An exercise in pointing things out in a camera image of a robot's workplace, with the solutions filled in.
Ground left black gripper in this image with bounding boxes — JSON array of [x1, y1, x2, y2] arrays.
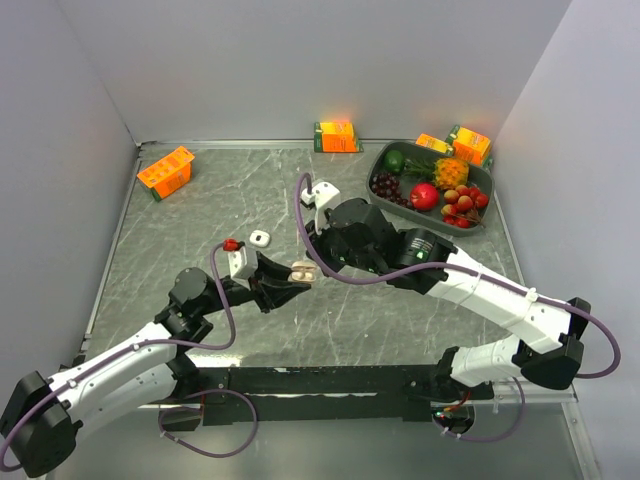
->
[[198, 250, 311, 315]]

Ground pink earbud charging case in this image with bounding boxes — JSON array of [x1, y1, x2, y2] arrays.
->
[[288, 260, 318, 284]]

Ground white earbud charging case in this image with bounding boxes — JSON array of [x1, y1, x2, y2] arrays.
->
[[249, 230, 271, 248]]

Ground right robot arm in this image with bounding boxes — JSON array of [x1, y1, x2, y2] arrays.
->
[[299, 198, 586, 399]]

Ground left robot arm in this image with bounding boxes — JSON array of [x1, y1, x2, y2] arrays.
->
[[1, 249, 316, 478]]

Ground dark grape bunch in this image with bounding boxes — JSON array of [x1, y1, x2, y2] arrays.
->
[[370, 171, 413, 209]]

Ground red apple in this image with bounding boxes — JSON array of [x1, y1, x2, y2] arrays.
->
[[409, 182, 439, 211]]

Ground green lime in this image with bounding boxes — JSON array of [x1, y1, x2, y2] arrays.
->
[[383, 150, 405, 174]]

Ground orange juice carton middle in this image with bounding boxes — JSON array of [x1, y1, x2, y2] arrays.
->
[[313, 122, 363, 153]]

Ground orange juice carton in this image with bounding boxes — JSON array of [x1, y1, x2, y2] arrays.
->
[[137, 146, 195, 202], [313, 122, 363, 153], [445, 125, 493, 169]]

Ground red lychee bunch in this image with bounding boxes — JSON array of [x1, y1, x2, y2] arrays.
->
[[440, 185, 490, 229]]

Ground small pineapple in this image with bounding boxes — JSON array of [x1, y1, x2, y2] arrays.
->
[[403, 157, 470, 190]]

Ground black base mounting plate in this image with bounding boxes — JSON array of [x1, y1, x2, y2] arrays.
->
[[162, 365, 494, 426]]

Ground orange carton behind tray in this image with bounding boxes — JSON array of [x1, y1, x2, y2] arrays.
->
[[415, 133, 454, 157]]

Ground orange juice carton left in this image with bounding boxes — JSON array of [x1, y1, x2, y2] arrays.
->
[[137, 146, 195, 202]]

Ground dark grey fruit tray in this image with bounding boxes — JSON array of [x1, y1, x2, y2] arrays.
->
[[365, 141, 494, 237]]

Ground orange juice carton right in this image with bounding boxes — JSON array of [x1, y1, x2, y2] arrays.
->
[[445, 125, 493, 169]]

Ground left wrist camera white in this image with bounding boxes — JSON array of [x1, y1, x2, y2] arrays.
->
[[223, 238, 258, 281]]

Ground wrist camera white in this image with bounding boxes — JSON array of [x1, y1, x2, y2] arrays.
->
[[223, 238, 258, 281], [300, 180, 342, 234]]

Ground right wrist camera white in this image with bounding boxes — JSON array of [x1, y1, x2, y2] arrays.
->
[[300, 180, 342, 234]]

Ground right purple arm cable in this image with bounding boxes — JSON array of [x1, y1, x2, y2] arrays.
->
[[294, 173, 622, 379]]

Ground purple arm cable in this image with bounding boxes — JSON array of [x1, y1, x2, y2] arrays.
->
[[0, 244, 237, 472], [294, 173, 622, 379]]

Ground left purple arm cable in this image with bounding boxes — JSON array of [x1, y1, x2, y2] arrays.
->
[[0, 244, 237, 472]]

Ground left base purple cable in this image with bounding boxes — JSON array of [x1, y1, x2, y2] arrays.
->
[[158, 390, 259, 459]]

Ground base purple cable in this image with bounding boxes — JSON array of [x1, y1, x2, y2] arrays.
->
[[158, 390, 259, 459], [432, 378, 526, 443]]

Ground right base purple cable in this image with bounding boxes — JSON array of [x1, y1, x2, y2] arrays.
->
[[432, 378, 526, 443]]

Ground aluminium rail frame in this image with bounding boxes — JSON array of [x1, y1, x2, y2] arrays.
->
[[55, 142, 601, 479]]

